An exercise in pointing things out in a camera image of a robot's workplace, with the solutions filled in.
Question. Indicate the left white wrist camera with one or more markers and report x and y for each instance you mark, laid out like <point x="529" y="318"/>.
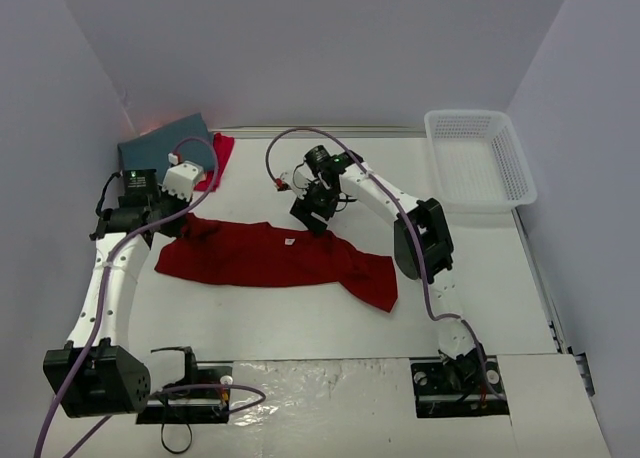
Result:
<point x="180" y="180"/>

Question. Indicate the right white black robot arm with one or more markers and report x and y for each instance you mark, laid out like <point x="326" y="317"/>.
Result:
<point x="422" y="243"/>

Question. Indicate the folded red t shirt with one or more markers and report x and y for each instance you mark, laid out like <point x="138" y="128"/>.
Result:
<point x="223" y="146"/>

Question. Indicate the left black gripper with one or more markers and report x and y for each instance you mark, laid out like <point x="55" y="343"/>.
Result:
<point x="175" y="220"/>

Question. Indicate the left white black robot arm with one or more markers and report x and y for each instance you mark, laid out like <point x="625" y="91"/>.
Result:
<point x="94" y="374"/>

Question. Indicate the folded teal t shirt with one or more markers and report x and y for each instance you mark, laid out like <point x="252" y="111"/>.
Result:
<point x="150" y="151"/>

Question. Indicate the white plastic basket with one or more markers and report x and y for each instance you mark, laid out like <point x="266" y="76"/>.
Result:
<point x="478" y="162"/>

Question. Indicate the red t shirt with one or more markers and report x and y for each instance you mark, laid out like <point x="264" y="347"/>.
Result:
<point x="223" y="146"/>
<point x="260" y="255"/>

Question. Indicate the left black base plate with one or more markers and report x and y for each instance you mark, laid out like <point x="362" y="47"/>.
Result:
<point x="192" y="407"/>

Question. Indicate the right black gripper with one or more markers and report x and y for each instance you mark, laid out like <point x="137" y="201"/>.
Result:
<point x="307" y="213"/>

